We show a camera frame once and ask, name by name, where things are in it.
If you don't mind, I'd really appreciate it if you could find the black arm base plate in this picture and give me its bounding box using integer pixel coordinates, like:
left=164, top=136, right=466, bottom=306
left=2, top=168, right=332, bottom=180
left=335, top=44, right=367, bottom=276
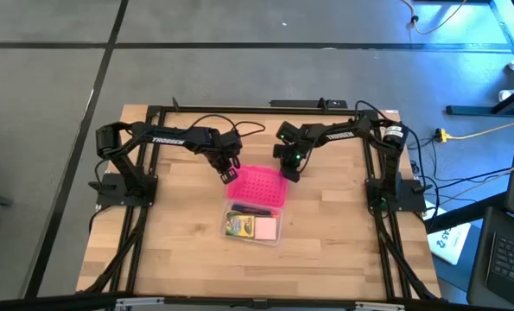
left=88, top=172, right=159, bottom=208
left=365, top=177, right=427, bottom=213

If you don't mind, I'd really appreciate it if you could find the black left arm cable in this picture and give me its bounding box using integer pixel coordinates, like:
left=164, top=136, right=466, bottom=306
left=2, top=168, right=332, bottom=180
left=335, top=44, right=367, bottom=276
left=186, top=112, right=267, bottom=140

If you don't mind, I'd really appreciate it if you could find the yellow hanging power cord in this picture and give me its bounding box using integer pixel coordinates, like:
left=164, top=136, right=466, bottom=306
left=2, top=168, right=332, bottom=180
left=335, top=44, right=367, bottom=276
left=436, top=119, right=514, bottom=144

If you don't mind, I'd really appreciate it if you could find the black overhead rig bar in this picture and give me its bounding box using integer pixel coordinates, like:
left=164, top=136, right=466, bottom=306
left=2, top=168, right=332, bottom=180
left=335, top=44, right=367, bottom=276
left=0, top=292, right=514, bottom=311

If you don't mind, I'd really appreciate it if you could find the black aluminium table frame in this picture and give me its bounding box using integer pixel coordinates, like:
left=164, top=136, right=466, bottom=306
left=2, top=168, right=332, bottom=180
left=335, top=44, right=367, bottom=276
left=77, top=97, right=442, bottom=303

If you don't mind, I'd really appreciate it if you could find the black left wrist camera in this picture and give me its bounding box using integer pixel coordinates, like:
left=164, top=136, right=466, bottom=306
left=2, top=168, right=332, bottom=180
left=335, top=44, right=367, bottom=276
left=219, top=130, right=244, bottom=157

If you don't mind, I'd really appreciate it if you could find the black desk frame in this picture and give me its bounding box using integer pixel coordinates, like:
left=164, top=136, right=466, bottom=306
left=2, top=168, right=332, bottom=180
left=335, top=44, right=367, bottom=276
left=445, top=77, right=514, bottom=117

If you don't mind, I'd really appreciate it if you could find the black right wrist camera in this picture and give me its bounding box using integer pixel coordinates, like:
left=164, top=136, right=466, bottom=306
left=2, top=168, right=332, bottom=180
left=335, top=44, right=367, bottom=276
left=272, top=143, right=291, bottom=160

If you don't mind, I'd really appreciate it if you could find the pale pink sticky note pad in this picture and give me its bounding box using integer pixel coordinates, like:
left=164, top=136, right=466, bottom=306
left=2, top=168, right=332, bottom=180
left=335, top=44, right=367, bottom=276
left=254, top=216, right=279, bottom=242

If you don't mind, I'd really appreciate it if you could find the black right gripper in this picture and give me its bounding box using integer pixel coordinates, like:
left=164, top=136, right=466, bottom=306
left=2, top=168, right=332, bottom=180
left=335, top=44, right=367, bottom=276
left=282, top=140, right=312, bottom=182

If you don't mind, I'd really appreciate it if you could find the black desk leg bar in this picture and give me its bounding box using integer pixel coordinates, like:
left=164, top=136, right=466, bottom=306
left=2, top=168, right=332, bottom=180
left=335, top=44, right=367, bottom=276
left=424, top=192, right=512, bottom=234

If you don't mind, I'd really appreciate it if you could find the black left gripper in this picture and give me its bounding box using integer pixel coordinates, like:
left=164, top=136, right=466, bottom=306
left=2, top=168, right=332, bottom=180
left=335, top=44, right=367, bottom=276
left=211, top=146, right=241, bottom=185

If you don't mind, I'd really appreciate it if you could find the black laptop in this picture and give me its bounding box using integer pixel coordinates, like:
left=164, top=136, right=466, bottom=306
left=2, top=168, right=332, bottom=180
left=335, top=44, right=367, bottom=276
left=466, top=206, right=514, bottom=310

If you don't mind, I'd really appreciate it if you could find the yellow green crayon box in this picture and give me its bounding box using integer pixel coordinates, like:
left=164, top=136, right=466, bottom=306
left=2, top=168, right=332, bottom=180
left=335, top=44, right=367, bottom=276
left=225, top=213, right=257, bottom=240

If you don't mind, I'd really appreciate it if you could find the beige floor cable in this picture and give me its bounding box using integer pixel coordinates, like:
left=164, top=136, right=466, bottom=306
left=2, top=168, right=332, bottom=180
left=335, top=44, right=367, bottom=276
left=401, top=0, right=468, bottom=36

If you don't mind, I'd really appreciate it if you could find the bright pink plastic lid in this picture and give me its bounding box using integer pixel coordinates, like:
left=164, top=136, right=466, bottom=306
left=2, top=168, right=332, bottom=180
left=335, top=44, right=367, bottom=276
left=225, top=164, right=289, bottom=209

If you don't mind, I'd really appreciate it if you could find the white printed paper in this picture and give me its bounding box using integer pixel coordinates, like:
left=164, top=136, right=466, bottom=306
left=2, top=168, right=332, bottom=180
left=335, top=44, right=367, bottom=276
left=426, top=206, right=473, bottom=266

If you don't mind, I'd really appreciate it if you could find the clear plastic container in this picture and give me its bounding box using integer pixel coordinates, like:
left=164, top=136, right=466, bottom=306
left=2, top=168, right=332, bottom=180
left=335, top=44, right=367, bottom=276
left=219, top=198, right=283, bottom=248

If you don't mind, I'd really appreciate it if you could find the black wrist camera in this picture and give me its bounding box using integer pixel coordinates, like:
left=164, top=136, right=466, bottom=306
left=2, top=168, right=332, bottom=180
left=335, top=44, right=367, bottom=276
left=219, top=130, right=244, bottom=157
left=272, top=143, right=291, bottom=160

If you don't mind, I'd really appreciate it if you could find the black floor cable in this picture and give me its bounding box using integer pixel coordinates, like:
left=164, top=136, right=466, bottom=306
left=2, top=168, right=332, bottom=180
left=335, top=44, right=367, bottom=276
left=405, top=129, right=514, bottom=217

